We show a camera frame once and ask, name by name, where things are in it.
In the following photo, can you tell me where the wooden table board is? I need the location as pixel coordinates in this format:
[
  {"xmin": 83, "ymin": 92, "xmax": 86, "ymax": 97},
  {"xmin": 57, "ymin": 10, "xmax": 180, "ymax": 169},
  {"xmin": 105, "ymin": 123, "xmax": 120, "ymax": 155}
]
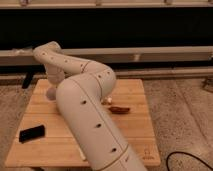
[{"xmin": 5, "ymin": 79, "xmax": 160, "ymax": 168}]

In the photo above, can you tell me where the black cable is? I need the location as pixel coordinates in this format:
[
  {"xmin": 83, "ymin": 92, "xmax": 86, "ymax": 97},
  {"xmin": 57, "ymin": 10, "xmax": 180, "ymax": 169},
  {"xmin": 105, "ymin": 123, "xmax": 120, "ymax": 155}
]
[{"xmin": 165, "ymin": 151, "xmax": 213, "ymax": 171}]

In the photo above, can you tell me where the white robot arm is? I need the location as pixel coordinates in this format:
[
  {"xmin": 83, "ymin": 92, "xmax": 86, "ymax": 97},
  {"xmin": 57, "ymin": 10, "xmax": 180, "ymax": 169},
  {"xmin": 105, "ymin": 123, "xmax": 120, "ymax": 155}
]
[{"xmin": 33, "ymin": 41, "xmax": 147, "ymax": 171}]

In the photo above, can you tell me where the beige sponge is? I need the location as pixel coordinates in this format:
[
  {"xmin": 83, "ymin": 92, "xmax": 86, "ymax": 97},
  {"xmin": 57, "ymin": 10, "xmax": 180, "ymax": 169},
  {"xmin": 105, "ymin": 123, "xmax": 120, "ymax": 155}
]
[{"xmin": 79, "ymin": 149, "xmax": 87, "ymax": 161}]

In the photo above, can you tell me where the black rectangular block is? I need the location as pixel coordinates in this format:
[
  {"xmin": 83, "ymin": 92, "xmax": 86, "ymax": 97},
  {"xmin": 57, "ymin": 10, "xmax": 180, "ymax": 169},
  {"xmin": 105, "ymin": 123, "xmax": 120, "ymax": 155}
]
[{"xmin": 19, "ymin": 125, "xmax": 45, "ymax": 143}]

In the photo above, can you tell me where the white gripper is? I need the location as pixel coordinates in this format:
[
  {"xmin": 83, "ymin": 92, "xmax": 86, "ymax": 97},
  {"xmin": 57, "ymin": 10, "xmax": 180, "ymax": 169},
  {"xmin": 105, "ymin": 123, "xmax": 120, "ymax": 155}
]
[{"xmin": 45, "ymin": 65, "xmax": 65, "ymax": 86}]

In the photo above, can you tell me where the white ceramic cup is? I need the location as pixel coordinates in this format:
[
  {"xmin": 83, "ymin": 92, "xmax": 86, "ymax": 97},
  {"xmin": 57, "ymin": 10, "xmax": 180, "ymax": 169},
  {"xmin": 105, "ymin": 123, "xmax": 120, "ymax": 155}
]
[{"xmin": 46, "ymin": 87, "xmax": 56, "ymax": 101}]

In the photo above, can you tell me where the white small packet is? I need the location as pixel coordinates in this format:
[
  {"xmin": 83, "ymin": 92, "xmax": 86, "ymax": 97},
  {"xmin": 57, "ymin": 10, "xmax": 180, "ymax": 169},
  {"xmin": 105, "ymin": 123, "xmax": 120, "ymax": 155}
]
[{"xmin": 101, "ymin": 97, "xmax": 112, "ymax": 105}]

